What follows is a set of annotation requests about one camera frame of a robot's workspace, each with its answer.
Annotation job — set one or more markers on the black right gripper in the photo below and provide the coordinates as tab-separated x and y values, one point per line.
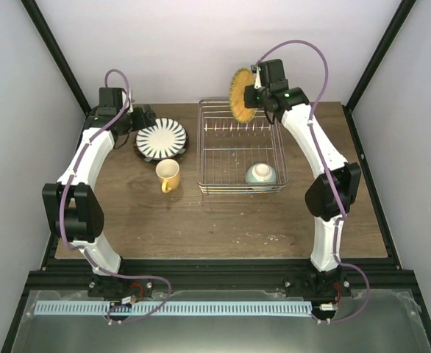
248	101

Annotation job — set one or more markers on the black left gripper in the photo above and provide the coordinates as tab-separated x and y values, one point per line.
140	122

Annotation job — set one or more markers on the yellow woven bamboo plate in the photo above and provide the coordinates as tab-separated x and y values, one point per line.
244	95

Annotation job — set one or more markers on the blue striped white plate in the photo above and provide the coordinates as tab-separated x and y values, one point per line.
161	138

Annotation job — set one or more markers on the green dotted white bowl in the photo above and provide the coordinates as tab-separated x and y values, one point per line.
260	176

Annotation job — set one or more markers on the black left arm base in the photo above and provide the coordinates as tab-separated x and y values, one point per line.
109	287

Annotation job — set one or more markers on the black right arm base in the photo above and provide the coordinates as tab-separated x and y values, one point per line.
308	282

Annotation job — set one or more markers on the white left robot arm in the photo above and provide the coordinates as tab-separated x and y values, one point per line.
72	209

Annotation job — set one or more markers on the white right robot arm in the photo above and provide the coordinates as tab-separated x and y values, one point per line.
336	181

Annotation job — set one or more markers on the dark multicolour rimmed plate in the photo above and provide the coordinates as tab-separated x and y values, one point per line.
180	147

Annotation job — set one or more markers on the yellow ceramic mug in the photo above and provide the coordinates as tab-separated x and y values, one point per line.
168	172

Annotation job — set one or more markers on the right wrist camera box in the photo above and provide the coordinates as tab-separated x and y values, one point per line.
256	75

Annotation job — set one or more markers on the steel wire dish rack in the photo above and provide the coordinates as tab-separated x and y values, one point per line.
227	150

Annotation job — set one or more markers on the black aluminium frame post left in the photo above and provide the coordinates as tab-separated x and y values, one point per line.
48	38

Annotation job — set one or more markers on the black aluminium frame post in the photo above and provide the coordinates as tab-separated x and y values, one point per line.
388	37
48	38

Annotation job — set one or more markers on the black aluminium frame post right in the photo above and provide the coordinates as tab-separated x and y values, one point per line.
388	37

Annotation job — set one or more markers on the black front frame rail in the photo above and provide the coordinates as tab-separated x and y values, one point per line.
260	274

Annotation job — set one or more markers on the light blue slotted cable duct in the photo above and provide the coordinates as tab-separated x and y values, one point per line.
182	308

